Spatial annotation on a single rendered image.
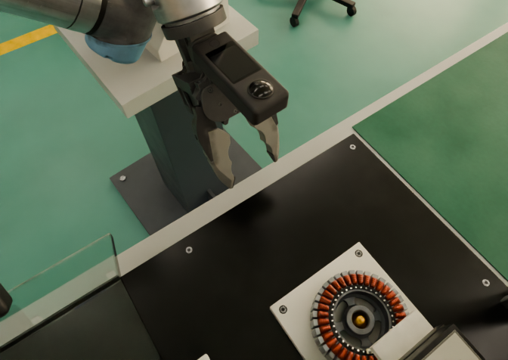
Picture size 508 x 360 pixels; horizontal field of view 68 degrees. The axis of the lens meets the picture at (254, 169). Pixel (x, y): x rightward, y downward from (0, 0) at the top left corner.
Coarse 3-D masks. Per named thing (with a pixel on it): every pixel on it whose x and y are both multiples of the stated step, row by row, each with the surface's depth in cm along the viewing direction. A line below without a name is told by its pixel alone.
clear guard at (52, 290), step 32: (96, 256) 25; (32, 288) 25; (64, 288) 22; (96, 288) 21; (0, 320) 22; (32, 320) 20; (64, 320) 20; (96, 320) 20; (128, 320) 20; (0, 352) 19; (32, 352) 19; (64, 352) 19; (96, 352) 19; (128, 352) 19
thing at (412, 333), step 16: (416, 320) 37; (384, 336) 37; (400, 336) 36; (416, 336) 36; (432, 336) 34; (448, 336) 33; (464, 336) 33; (384, 352) 36; (400, 352) 36; (416, 352) 33; (432, 352) 32; (448, 352) 32; (464, 352) 32
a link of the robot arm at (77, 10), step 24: (0, 0) 37; (24, 0) 38; (48, 0) 40; (72, 0) 41; (96, 0) 43; (120, 0) 45; (72, 24) 43; (96, 24) 44; (120, 24) 46; (144, 24) 48; (96, 48) 48; (120, 48) 48
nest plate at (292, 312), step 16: (352, 256) 50; (368, 256) 50; (320, 272) 49; (336, 272) 49; (384, 272) 49; (304, 288) 48; (320, 288) 48; (288, 304) 47; (304, 304) 47; (368, 304) 47; (288, 320) 46; (304, 320) 46; (336, 320) 46; (288, 336) 46; (304, 336) 46; (368, 336) 46; (304, 352) 45; (320, 352) 45
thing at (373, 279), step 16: (352, 272) 46; (368, 272) 46; (336, 288) 45; (352, 288) 45; (368, 288) 45; (384, 288) 45; (320, 304) 44; (336, 304) 44; (352, 304) 46; (384, 304) 44; (400, 304) 44; (320, 320) 43; (368, 320) 44; (384, 320) 45; (400, 320) 43; (320, 336) 45; (336, 336) 42; (352, 336) 44; (336, 352) 41; (352, 352) 41; (368, 352) 41
